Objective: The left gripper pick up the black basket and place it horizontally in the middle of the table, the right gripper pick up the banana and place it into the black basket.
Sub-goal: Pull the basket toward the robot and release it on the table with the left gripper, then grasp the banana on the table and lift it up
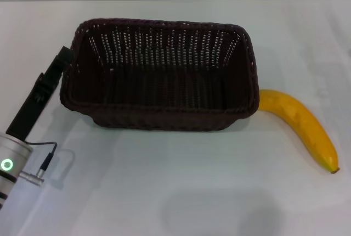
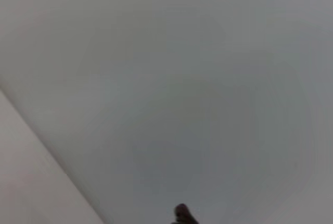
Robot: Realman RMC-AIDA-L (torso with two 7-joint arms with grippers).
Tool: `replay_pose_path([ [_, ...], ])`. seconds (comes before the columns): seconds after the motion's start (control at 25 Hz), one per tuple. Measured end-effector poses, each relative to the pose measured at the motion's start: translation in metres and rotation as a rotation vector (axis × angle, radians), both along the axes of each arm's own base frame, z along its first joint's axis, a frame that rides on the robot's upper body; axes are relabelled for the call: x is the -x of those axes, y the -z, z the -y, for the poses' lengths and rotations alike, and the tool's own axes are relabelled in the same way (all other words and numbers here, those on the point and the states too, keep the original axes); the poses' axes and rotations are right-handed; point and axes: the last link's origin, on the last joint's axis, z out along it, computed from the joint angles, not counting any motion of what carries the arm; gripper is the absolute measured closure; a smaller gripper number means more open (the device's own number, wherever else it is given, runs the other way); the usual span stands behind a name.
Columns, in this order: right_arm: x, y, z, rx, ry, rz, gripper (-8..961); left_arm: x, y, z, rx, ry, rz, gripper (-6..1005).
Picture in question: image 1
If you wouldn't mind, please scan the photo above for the yellow banana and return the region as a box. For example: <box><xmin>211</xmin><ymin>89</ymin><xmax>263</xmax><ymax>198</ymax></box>
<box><xmin>258</xmin><ymin>89</ymin><xmax>341</xmax><ymax>175</ymax></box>

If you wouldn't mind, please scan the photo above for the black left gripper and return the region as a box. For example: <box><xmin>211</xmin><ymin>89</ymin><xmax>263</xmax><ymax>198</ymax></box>
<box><xmin>5</xmin><ymin>46</ymin><xmax>74</xmax><ymax>141</ymax></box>

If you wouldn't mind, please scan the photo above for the black cable with metal plug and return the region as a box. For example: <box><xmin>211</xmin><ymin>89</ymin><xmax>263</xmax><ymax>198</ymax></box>
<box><xmin>18</xmin><ymin>141</ymin><xmax>59</xmax><ymax>185</ymax></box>

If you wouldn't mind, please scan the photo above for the dark brown woven basket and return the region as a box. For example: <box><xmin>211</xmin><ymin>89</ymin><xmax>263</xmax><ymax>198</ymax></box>
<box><xmin>60</xmin><ymin>18</ymin><xmax>260</xmax><ymax>133</ymax></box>

